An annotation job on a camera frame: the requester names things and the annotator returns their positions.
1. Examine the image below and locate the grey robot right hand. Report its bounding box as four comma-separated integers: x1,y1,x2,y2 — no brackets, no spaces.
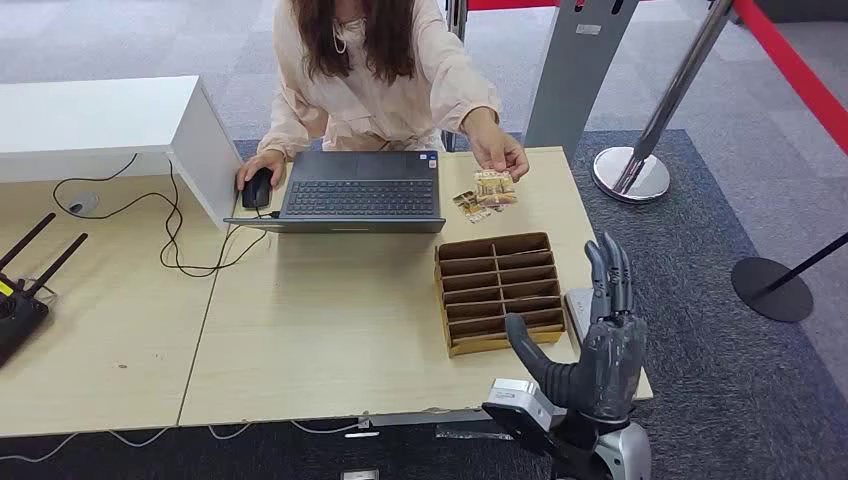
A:
504,231,649,424

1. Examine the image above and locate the person's right hand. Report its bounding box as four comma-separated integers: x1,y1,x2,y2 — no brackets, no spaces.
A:
235,149,287,193

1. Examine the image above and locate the person's left hand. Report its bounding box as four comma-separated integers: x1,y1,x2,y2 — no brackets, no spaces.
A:
461,107,531,183

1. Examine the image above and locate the black computer mouse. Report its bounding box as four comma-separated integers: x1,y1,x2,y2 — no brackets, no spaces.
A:
241,167,274,211

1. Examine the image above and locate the gold patterned card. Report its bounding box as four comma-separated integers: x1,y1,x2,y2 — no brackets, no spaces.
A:
473,169,519,208
453,190,493,225

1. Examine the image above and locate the person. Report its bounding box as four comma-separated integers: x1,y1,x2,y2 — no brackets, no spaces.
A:
256,0,531,183

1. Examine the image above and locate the grey kiosk stand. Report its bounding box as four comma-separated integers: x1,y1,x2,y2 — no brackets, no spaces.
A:
521,0,643,164

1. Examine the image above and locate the dark grey laptop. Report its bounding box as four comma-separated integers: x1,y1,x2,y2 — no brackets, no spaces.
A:
223,150,447,235

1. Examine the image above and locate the dark grey floor mat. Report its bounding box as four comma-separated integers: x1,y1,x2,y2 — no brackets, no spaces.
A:
0,129,848,480

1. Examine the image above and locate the brown cardboard slot organizer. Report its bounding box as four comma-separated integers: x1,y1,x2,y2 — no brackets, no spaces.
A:
433,231,568,359

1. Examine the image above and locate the red barrier belt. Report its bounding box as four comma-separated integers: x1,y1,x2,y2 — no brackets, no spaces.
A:
466,0,588,12
731,0,848,155

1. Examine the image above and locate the white desk shelf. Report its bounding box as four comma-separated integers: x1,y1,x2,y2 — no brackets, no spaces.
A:
0,74,244,231

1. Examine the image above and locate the black stanchion with round base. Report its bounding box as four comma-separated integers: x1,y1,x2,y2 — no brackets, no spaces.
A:
730,231,848,324

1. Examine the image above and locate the small grey round device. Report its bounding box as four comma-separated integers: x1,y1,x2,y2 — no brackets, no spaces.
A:
68,192,101,217

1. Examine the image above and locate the black router with antennas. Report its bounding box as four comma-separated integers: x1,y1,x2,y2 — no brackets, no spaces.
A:
0,211,89,369

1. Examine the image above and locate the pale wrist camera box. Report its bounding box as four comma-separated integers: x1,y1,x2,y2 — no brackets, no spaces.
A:
481,378,564,455

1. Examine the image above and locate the thin black cable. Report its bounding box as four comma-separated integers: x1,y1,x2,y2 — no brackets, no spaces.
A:
158,158,280,280
51,153,183,221

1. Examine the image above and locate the chrome stanchion post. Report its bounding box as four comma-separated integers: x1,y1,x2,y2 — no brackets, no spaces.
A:
592,0,737,204

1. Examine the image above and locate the grey metal table rail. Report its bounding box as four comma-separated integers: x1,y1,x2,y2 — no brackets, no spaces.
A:
360,408,493,429

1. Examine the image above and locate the thin white cable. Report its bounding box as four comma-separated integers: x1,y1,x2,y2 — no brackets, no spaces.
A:
0,420,362,464

